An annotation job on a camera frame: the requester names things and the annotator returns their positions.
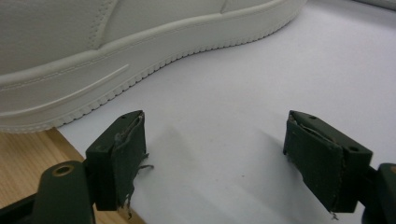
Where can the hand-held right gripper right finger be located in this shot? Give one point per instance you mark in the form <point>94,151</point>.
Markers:
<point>323,165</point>

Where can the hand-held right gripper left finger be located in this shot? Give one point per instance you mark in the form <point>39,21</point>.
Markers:
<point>115,161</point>

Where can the white sneaker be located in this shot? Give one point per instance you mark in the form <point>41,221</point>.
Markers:
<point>93,77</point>

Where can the light grey mat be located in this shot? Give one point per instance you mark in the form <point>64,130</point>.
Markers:
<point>233,109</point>

